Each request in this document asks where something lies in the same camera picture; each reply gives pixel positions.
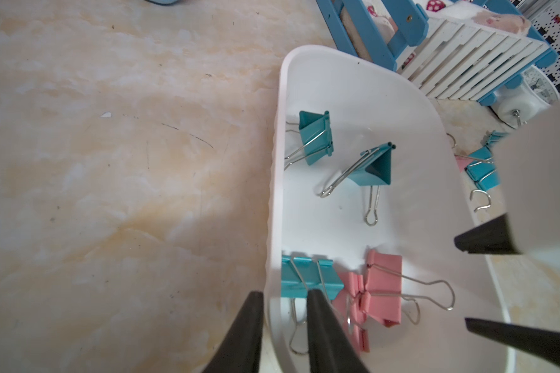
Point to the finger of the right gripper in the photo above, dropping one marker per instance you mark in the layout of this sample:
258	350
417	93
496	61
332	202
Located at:
541	343

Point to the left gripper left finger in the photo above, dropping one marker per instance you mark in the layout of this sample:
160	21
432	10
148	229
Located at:
240	351

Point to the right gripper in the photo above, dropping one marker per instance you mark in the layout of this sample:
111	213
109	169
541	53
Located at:
528	165

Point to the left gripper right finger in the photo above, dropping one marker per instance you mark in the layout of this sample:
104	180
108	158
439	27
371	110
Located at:
328	347

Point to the teal binder clip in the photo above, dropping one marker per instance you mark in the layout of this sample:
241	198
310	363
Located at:
316	137
482	173
372	170
493	138
301	274

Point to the white plastic storage box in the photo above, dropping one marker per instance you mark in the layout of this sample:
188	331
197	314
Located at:
420	213

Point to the white alarm clock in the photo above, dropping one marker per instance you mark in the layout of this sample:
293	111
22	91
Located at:
535	94

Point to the blue white toy crib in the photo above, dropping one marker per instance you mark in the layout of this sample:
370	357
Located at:
445	58

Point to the patterned baby blanket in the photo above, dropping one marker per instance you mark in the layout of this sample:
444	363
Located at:
461	10

